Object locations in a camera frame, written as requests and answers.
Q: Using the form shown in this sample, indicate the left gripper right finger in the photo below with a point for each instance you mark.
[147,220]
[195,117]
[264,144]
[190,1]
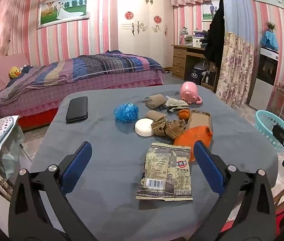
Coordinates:
[244,209]

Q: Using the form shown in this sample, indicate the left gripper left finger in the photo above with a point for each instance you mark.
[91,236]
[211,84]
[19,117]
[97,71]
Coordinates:
[28,219]

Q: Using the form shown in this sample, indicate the snack wrapper packet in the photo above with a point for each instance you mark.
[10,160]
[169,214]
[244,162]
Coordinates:
[166,174]

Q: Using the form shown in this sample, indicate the orange plastic bag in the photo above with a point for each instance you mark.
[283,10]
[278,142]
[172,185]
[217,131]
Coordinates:
[192,135]

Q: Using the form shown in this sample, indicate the orange peel piece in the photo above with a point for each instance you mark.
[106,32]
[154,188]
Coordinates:
[184,114]

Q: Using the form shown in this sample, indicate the brown paper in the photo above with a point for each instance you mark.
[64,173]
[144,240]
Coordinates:
[166,128]

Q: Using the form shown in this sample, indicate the beige cloth pouch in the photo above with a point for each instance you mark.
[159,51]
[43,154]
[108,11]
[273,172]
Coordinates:
[171,105]

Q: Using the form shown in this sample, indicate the blue plastic bag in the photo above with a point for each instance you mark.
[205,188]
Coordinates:
[126,113]

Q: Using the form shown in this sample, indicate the white round lid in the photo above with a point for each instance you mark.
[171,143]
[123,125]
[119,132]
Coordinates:
[143,127]

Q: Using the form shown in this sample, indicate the turquoise plastic basket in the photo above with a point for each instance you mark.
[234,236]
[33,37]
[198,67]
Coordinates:
[265,121]

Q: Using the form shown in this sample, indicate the water dispenser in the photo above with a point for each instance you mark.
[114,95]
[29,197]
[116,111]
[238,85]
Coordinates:
[265,79]

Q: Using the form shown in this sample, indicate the floral curtain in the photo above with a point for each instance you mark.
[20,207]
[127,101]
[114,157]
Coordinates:
[235,71]

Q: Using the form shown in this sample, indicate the tan phone case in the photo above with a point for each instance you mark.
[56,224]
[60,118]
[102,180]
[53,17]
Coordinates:
[199,118]

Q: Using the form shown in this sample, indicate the wooden desk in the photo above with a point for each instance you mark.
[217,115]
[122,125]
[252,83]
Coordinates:
[187,57]

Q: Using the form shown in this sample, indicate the black phone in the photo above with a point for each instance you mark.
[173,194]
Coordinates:
[77,110]

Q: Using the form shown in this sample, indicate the bed with patchwork quilt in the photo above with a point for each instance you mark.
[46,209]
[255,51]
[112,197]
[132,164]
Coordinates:
[36,93]

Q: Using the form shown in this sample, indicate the blue cloth with plant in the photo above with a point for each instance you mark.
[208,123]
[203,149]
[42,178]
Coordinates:
[269,39]

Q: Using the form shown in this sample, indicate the pink pig mug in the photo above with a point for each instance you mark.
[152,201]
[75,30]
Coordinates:
[189,93]

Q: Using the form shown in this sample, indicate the black box under desk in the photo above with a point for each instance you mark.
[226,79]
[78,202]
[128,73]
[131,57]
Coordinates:
[195,75]

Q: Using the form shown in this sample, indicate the black hanging coat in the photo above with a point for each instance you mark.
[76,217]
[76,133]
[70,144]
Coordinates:
[215,38]

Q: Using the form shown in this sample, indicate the yellow duck plush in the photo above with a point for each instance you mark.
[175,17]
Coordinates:
[14,72]

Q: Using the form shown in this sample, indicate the white wardrobe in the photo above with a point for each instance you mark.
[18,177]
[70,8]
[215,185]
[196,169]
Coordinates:
[144,28]

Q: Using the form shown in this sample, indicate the framed wedding picture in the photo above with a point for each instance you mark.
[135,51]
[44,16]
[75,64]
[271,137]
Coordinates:
[53,12]

